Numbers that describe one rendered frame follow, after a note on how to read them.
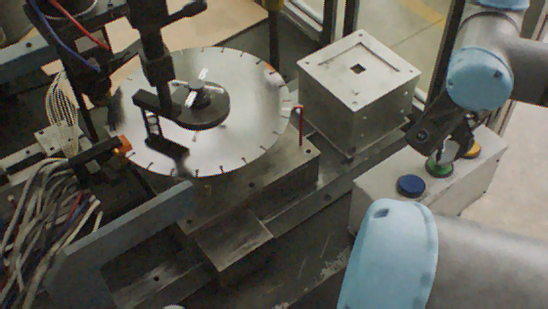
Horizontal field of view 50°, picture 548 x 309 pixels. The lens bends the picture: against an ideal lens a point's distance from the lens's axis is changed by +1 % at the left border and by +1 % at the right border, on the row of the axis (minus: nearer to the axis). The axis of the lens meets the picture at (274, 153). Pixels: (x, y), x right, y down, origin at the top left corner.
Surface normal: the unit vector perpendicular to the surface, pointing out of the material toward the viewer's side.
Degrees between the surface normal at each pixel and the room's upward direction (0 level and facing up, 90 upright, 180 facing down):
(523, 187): 0
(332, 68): 0
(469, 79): 91
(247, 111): 0
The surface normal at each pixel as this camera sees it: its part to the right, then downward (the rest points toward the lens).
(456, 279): -0.13, -0.38
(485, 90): -0.34, 0.72
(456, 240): 0.04, -0.75
